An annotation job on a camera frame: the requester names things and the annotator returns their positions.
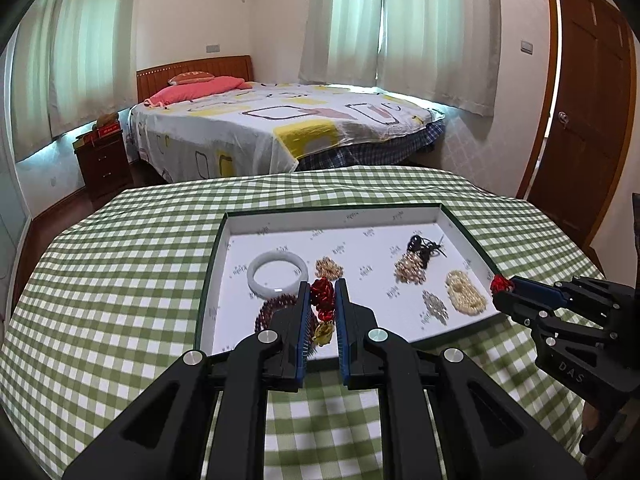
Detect right hand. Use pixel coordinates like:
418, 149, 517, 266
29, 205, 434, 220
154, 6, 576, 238
579, 402, 603, 455

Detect right white curtain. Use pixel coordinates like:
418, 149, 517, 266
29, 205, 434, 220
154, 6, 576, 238
299, 0, 501, 117

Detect pink pillow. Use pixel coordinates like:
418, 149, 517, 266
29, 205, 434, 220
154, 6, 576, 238
143, 76, 252, 107

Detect green white jewelry box tray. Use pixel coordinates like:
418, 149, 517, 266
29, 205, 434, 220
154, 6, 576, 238
194, 204, 503, 356

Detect brown wooden door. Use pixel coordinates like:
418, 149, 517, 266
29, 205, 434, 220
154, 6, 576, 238
518, 0, 637, 248

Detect white jade bangle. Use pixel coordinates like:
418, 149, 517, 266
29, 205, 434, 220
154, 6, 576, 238
246, 250, 309, 299

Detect red knot gold charm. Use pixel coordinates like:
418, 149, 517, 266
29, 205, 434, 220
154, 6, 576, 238
310, 278, 335, 347

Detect pearl rhinestone brooch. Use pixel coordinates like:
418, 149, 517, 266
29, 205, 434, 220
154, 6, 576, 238
394, 252, 426, 285

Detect small pink gold brooch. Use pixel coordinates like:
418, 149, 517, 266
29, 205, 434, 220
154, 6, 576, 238
314, 257, 344, 282

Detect silver rhinestone brooch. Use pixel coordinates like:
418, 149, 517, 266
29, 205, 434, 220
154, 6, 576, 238
422, 290, 449, 325

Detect dark brown cord necklace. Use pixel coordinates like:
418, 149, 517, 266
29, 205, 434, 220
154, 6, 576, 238
406, 232, 448, 266

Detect dark red bead bracelet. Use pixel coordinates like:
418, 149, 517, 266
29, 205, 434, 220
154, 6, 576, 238
252, 292, 318, 346

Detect dark wooden nightstand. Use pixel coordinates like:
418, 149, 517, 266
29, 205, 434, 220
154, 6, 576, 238
74, 130, 132, 200

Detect left white curtain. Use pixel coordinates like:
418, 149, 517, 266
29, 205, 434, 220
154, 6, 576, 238
10, 0, 136, 162

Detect white curtain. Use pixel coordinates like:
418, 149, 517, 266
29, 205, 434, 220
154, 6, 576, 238
299, 0, 501, 117
10, 0, 136, 162

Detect red cord gold lock pendant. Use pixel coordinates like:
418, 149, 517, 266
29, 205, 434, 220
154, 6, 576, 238
490, 274, 514, 296

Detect orange patterned pillow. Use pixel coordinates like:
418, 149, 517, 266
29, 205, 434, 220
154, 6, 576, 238
167, 70, 215, 86

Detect red items on nightstand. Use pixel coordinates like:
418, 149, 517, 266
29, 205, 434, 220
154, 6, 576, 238
73, 113, 122, 151

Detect silver door handle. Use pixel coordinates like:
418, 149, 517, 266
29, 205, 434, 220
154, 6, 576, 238
558, 112, 570, 128

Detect wooden headboard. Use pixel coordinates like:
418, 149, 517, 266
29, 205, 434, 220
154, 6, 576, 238
137, 55, 254, 102

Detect bed with patterned sheet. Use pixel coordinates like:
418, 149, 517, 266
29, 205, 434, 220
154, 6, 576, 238
129, 82, 445, 183

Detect white pearl necklace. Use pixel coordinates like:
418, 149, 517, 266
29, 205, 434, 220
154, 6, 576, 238
444, 268, 488, 317

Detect wall light switch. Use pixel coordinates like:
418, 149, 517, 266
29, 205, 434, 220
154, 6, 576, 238
521, 40, 534, 55

